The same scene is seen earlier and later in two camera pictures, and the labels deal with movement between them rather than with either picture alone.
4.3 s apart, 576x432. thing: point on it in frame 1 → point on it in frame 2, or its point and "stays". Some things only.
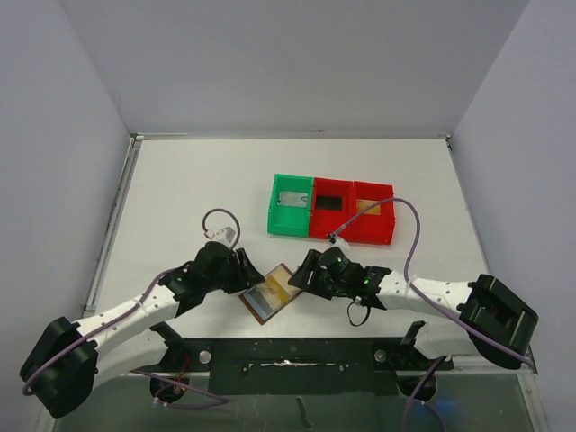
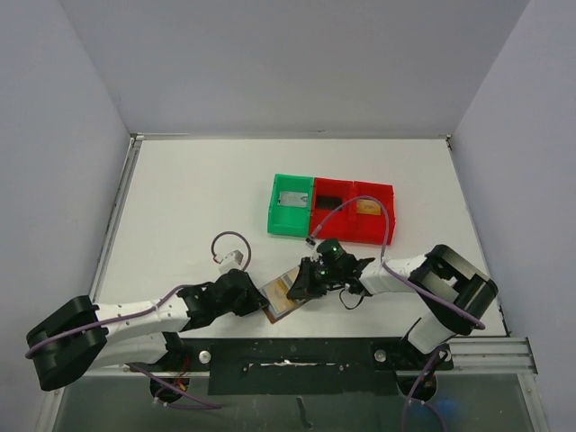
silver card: [295, 199] stays
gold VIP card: [364, 203] stays
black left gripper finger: [247, 275] → [255, 301]
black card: [329, 202] stays
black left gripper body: [240, 270] → [251, 304]
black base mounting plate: [300, 366] stays
